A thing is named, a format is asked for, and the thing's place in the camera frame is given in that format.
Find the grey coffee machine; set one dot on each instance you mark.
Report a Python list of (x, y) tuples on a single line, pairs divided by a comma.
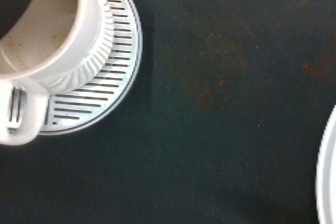
[(79, 107)]

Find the white ceramic mug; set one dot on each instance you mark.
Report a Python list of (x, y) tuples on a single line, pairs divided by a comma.
[(52, 53)]

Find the white two-tier round shelf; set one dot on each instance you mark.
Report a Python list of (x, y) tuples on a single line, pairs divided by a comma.
[(325, 174)]

